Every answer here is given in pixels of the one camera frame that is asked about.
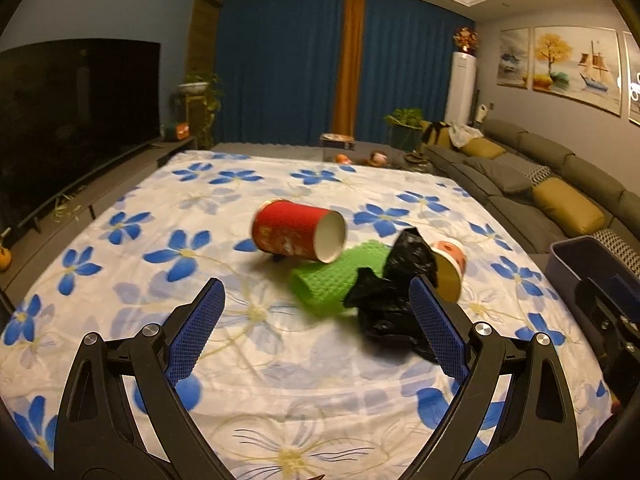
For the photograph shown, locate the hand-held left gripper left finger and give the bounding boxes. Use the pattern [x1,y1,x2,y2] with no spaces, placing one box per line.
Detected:
[54,277,236,480]

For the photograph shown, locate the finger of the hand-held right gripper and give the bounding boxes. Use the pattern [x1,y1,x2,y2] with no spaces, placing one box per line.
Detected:
[575,276,626,321]

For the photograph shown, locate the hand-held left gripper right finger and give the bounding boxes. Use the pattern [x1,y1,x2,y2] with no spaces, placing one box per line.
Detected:
[397,274,583,480]

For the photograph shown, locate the grey plastic bin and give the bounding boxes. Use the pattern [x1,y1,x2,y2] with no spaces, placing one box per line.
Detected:
[550,236,640,311]

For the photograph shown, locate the black plastic bag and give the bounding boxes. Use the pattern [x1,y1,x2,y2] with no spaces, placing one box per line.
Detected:
[342,227,441,363]

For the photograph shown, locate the gold lined paper cup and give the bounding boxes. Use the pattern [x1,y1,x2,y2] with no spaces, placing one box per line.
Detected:
[430,240,467,303]

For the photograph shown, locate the green woven cloth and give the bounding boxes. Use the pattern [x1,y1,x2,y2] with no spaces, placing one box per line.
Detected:
[289,241,391,317]

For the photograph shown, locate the red paper cup white inside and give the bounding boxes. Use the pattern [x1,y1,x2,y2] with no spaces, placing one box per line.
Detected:
[251,200,347,265]

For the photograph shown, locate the black white patterned cushion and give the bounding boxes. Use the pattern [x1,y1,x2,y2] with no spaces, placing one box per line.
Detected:
[500,152,551,183]
[592,227,640,276]

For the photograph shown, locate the white blue floral tablecloth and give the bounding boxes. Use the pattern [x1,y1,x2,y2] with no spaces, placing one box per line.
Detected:
[0,149,618,480]

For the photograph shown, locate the large yellow cushion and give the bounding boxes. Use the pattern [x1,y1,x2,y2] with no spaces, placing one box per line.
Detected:
[532,177,606,233]

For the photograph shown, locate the grey sofa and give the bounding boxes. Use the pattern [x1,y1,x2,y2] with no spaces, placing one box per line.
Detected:
[425,117,640,281]

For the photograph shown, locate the grey cushion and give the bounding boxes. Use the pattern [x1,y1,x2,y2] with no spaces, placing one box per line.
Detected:
[465,156,531,193]

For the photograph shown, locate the dark grey television stand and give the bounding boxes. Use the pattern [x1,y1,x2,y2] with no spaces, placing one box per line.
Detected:
[0,137,198,301]

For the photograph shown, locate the straw strands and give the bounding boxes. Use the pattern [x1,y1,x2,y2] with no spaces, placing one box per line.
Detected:
[52,190,86,221]

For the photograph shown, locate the small yellow cushion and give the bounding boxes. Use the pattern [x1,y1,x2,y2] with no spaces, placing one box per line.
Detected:
[460,137,506,160]

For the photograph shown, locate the white cloth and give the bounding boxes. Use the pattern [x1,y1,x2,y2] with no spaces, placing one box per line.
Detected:
[447,122,483,148]

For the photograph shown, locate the dark grey low table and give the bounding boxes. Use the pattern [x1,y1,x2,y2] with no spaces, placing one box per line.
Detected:
[210,142,441,173]

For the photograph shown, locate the green leafy potted plant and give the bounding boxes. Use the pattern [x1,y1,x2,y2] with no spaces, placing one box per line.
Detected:
[384,107,426,151]

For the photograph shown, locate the white framed painting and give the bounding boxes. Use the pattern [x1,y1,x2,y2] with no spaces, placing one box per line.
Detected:
[622,30,640,126]

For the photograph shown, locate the tree and sailboat painting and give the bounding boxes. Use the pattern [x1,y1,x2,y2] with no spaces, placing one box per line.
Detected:
[530,26,623,117]

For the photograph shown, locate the white standing air conditioner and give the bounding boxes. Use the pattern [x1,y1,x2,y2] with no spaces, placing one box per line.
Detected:
[445,51,478,123]

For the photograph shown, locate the potted trailing plant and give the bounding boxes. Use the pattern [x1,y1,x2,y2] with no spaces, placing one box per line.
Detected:
[177,72,223,111]

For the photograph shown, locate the black flat television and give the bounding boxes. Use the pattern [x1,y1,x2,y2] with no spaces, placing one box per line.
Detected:
[0,38,163,233]

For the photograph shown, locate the small grey boat painting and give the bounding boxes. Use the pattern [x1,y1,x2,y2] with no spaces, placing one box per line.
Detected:
[496,27,531,89]

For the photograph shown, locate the blue curtain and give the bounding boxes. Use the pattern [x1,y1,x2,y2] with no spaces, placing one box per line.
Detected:
[355,0,473,143]
[215,0,348,146]

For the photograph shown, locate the orange curtain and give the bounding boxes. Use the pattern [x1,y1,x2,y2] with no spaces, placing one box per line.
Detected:
[332,0,368,138]

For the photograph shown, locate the orange artificial flowers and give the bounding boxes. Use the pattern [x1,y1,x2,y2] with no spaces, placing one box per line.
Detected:
[452,26,479,54]

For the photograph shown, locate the brown wooden wall panel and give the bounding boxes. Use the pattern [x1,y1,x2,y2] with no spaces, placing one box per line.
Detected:
[187,0,223,148]

